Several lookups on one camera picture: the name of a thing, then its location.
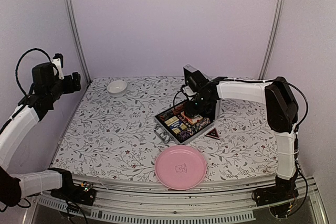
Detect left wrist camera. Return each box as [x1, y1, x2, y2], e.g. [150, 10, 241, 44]
[51, 53, 64, 80]

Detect front aluminium rail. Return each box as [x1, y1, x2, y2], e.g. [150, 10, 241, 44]
[31, 176, 328, 223]

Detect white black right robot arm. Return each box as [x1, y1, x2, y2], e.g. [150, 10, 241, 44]
[185, 70, 299, 201]

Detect right aluminium frame post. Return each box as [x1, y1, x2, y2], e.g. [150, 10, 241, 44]
[258, 0, 285, 80]

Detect row of poker chips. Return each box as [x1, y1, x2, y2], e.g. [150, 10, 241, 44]
[158, 103, 185, 121]
[177, 118, 211, 142]

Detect left aluminium frame post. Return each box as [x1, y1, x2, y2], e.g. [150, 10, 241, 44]
[64, 0, 92, 84]

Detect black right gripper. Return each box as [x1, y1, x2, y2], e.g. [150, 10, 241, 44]
[183, 93, 213, 118]

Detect aluminium frame post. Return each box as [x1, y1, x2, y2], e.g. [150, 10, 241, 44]
[64, 0, 92, 84]
[258, 0, 285, 80]

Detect black triangular card box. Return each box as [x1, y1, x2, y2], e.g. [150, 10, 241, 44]
[205, 128, 220, 140]

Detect red dice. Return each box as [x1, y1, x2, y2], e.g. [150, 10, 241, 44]
[180, 119, 191, 127]

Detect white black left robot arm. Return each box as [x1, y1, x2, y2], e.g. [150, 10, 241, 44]
[1, 60, 81, 207]

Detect aluminium poker chip case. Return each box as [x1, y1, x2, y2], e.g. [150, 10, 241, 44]
[154, 65, 220, 145]

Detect blue playing card deck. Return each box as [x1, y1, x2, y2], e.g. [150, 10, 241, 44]
[164, 116, 187, 134]

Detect white ceramic bowl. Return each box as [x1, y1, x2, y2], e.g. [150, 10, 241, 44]
[107, 80, 128, 98]

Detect upper row of poker chips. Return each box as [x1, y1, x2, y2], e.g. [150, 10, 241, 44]
[158, 103, 185, 121]

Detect lower row of poker chips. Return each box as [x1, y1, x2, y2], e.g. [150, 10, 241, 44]
[177, 118, 211, 142]

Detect red playing card deck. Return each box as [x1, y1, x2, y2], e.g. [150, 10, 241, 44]
[181, 111, 203, 125]

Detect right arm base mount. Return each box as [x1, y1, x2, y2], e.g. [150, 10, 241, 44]
[251, 182, 299, 206]

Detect pink plastic plate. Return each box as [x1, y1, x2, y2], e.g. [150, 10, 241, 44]
[154, 145, 207, 190]

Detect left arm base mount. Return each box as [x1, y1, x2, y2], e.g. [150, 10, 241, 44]
[50, 182, 97, 206]

